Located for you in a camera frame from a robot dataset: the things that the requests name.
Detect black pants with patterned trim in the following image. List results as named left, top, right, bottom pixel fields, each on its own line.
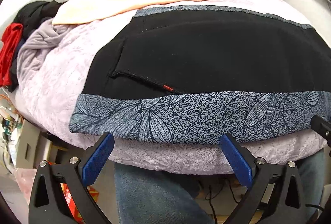
left=69, top=5, right=330, bottom=144

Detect blue jeans leg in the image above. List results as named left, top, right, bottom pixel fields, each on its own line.
left=114, top=150, right=325, bottom=223

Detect cluttered bedside items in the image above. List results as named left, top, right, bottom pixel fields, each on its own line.
left=0, top=86, right=39, bottom=170

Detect lavender fleece bed blanket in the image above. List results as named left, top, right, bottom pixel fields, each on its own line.
left=15, top=0, right=326, bottom=175

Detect red garment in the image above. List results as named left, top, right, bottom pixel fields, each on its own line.
left=0, top=23, right=23, bottom=87

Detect black clothes pile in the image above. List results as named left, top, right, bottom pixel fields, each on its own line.
left=5, top=1, right=63, bottom=93

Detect peach orange cloth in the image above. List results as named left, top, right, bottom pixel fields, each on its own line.
left=51, top=0, right=217, bottom=26

